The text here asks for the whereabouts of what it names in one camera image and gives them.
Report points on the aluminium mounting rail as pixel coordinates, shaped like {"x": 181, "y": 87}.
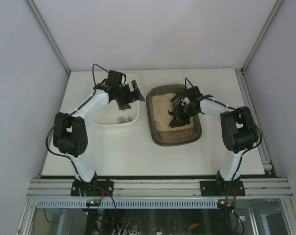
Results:
{"x": 190, "y": 188}

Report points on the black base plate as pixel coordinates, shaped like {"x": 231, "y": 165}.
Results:
{"x": 97, "y": 189}
{"x": 213, "y": 188}

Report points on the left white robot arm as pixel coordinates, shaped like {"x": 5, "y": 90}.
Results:
{"x": 69, "y": 131}

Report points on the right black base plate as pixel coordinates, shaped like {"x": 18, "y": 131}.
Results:
{"x": 213, "y": 188}

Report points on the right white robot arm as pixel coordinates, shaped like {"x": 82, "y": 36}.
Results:
{"x": 240, "y": 134}

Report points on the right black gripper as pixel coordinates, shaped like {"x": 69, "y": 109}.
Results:
{"x": 183, "y": 109}

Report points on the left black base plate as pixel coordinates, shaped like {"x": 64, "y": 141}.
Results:
{"x": 97, "y": 189}

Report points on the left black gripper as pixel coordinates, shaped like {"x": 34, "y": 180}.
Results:
{"x": 128, "y": 94}

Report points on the grey slotted cable duct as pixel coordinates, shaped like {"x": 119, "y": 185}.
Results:
{"x": 128, "y": 204}

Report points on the black slotted litter scoop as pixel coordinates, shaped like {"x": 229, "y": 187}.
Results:
{"x": 176, "y": 101}

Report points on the white plastic waste tray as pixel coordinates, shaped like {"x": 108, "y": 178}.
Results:
{"x": 106, "y": 115}

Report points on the brown translucent litter box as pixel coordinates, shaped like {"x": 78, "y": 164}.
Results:
{"x": 158, "y": 104}

